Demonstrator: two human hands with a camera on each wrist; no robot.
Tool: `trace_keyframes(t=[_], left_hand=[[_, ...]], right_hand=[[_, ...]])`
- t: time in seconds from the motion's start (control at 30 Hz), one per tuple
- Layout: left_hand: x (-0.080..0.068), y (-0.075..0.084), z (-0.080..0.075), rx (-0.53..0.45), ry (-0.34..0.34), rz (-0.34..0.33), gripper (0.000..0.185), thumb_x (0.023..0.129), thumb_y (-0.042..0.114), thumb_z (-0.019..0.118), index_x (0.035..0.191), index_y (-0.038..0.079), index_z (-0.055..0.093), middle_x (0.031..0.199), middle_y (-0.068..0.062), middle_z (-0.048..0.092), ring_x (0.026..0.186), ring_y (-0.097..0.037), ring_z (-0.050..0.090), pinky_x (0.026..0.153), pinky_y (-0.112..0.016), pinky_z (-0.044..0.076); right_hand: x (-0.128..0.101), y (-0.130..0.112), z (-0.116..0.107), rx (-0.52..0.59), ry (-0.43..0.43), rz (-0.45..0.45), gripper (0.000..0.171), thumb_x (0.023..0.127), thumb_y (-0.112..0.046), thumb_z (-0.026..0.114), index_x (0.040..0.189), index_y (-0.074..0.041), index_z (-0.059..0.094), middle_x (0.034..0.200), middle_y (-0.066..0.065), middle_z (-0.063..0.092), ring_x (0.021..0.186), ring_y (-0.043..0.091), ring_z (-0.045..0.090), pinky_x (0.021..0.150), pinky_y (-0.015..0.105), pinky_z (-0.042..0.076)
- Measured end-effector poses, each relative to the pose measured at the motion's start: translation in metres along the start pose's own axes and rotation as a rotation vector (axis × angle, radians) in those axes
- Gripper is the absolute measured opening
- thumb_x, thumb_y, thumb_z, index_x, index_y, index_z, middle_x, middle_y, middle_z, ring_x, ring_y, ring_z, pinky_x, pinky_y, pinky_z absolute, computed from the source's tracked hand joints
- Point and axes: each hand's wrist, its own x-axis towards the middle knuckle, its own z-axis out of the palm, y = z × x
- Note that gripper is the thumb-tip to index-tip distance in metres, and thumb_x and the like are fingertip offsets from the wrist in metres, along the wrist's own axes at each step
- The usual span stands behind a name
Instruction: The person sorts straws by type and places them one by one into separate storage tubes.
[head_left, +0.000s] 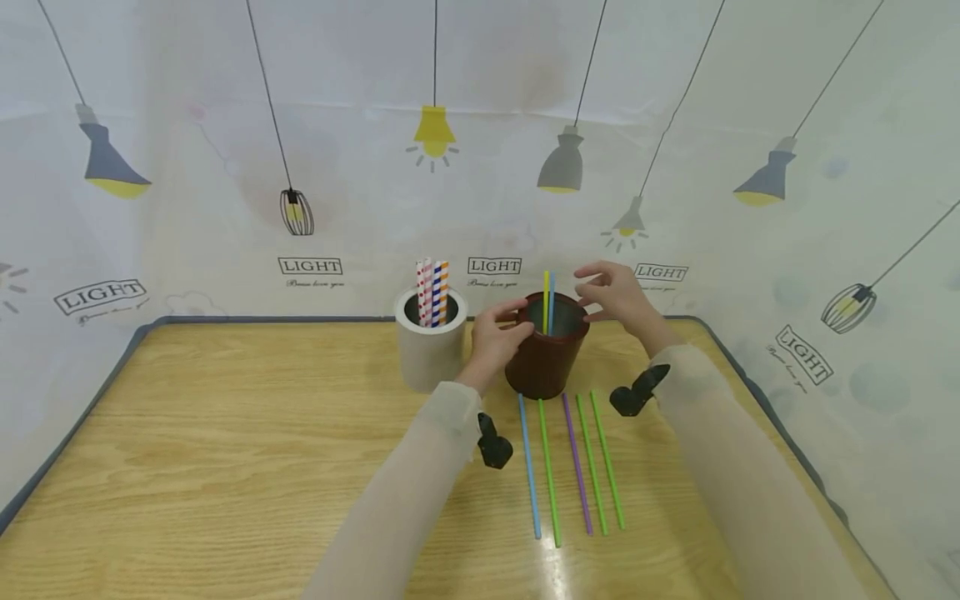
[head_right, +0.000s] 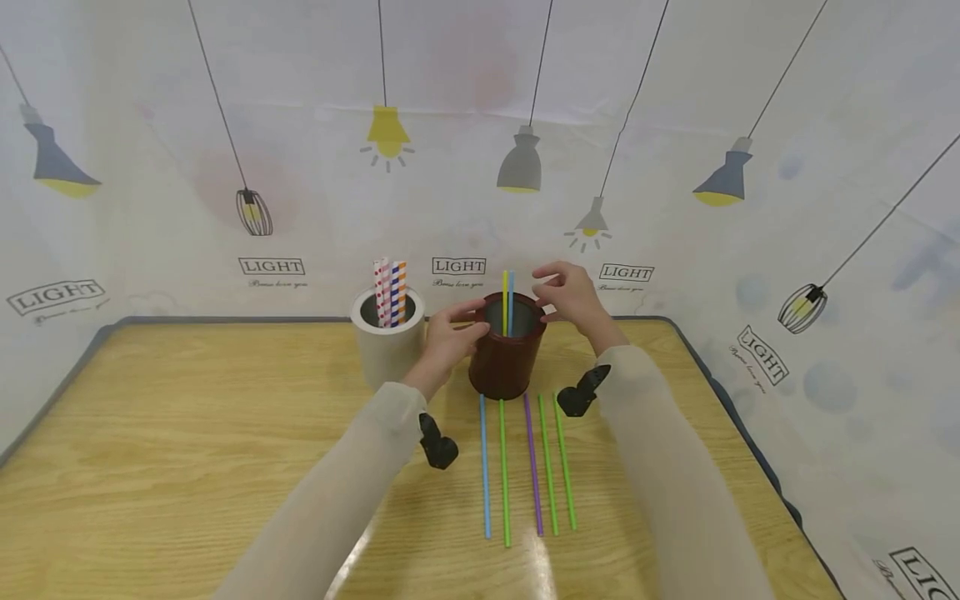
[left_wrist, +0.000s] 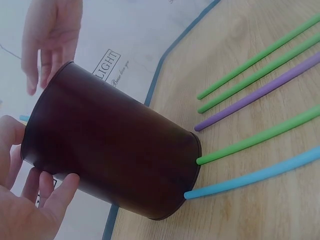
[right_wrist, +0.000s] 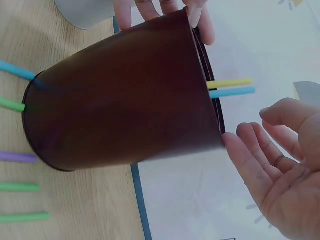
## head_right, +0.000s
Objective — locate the person's right hand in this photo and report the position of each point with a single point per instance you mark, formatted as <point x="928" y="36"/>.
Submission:
<point x="581" y="300"/>

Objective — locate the person's left hand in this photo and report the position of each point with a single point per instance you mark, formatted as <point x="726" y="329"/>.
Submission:
<point x="442" y="346"/>

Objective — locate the person's left thumb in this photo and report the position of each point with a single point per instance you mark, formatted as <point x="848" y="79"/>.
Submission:
<point x="475" y="332"/>

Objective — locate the person's right fingers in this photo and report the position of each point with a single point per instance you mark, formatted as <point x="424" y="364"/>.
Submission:
<point x="550" y="292"/>

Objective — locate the person's right index finger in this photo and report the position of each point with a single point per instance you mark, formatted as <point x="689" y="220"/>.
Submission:
<point x="551" y="271"/>

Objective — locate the person's right thumb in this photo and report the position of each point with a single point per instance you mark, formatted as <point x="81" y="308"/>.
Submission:
<point x="553" y="312"/>

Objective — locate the person's left index finger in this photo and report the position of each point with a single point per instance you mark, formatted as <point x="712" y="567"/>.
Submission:
<point x="466" y="310"/>

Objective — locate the dark brown round cup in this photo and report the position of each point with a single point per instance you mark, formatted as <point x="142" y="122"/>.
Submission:
<point x="506" y="362"/>

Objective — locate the person's left forearm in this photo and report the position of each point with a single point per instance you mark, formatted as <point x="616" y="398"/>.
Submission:
<point x="337" y="492"/>

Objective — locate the person's right forearm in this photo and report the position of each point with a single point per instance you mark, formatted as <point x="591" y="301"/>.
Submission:
<point x="675" y="475"/>

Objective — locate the short blue plastic straw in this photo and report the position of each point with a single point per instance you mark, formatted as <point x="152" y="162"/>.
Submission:
<point x="511" y="300"/>

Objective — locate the yellow plastic straw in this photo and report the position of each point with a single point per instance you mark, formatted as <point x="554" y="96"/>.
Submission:
<point x="505" y="300"/>

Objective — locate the orange striped paper straw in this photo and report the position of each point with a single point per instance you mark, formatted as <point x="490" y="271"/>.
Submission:
<point x="402" y="287"/>

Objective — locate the blue striped paper straw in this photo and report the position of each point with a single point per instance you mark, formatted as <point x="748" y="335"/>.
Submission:
<point x="395" y="292"/>

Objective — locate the red striped paper straw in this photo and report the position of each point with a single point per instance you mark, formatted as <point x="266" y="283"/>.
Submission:
<point x="379" y="292"/>
<point x="387" y="292"/>

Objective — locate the black wrist band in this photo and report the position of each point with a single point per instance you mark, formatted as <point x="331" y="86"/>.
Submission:
<point x="436" y="446"/>
<point x="579" y="396"/>

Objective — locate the white round cup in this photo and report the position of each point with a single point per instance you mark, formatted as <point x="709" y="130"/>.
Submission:
<point x="386" y="354"/>

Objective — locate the long blue plastic straw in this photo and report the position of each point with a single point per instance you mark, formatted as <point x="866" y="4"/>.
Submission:
<point x="484" y="467"/>

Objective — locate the green plastic straw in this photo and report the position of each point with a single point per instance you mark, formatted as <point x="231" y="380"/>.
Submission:
<point x="565" y="462"/>
<point x="548" y="467"/>
<point x="505" y="475"/>

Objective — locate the purple plastic straw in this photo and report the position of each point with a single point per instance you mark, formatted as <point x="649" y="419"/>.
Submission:
<point x="532" y="467"/>

